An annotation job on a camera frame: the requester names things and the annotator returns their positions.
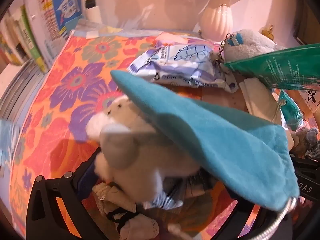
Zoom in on row of books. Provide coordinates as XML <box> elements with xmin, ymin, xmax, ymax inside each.
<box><xmin>0</xmin><ymin>5</ymin><xmax>50</xmax><ymax>73</ymax></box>

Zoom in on grey-brown curly plush toy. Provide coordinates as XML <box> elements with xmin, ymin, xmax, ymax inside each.
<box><xmin>290</xmin><ymin>126</ymin><xmax>320</xmax><ymax>159</ymax></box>

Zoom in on floral orange tablecloth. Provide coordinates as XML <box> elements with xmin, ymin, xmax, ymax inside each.
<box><xmin>5</xmin><ymin>35</ymin><xmax>275</xmax><ymax>240</ymax></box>

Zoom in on white packet black ink print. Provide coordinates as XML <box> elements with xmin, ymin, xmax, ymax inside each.
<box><xmin>297</xmin><ymin>90</ymin><xmax>320</xmax><ymax>115</ymax></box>

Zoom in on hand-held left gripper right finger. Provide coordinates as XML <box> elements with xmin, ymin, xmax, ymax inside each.
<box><xmin>225</xmin><ymin>200</ymin><xmax>297</xmax><ymax>240</ymax></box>

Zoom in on small amber trinket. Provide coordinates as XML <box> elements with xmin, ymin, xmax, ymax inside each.
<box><xmin>261</xmin><ymin>25</ymin><xmax>274</xmax><ymax>37</ymax></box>

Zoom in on teal fabric drawstring pouch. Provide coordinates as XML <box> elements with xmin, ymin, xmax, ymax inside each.
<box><xmin>110</xmin><ymin>70</ymin><xmax>300</xmax><ymax>240</ymax></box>

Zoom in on beige and white plush toy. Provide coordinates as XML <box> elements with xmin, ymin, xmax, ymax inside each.
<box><xmin>86</xmin><ymin>96</ymin><xmax>208</xmax><ymax>209</ymax></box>

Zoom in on white and blue packet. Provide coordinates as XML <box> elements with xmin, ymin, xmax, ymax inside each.
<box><xmin>126</xmin><ymin>42</ymin><xmax>238</xmax><ymax>93</ymax></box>

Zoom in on small teal pouch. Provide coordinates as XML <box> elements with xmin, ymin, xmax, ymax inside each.
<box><xmin>279</xmin><ymin>90</ymin><xmax>304</xmax><ymax>130</ymax></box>

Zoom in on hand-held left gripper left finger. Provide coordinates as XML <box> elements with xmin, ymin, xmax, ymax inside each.
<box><xmin>26</xmin><ymin>149</ymin><xmax>107</xmax><ymax>240</ymax></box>

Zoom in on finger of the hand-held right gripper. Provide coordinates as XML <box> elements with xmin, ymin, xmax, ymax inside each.
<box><xmin>290</xmin><ymin>155</ymin><xmax>320</xmax><ymax>180</ymax></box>

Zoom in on cream drawstring bag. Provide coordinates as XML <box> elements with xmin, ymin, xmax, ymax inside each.
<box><xmin>240</xmin><ymin>77</ymin><xmax>283</xmax><ymax>125</ymax></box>

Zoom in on green foil packet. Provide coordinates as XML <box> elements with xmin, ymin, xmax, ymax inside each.
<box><xmin>224</xmin><ymin>44</ymin><xmax>320</xmax><ymax>90</ymax></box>

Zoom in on grey plush toy blue stripes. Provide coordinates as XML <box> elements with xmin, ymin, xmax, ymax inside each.
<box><xmin>219</xmin><ymin>29</ymin><xmax>287</xmax><ymax>64</ymax></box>

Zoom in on white ribbed vase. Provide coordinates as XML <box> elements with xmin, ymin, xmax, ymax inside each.
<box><xmin>200</xmin><ymin>4</ymin><xmax>234</xmax><ymax>39</ymax></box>

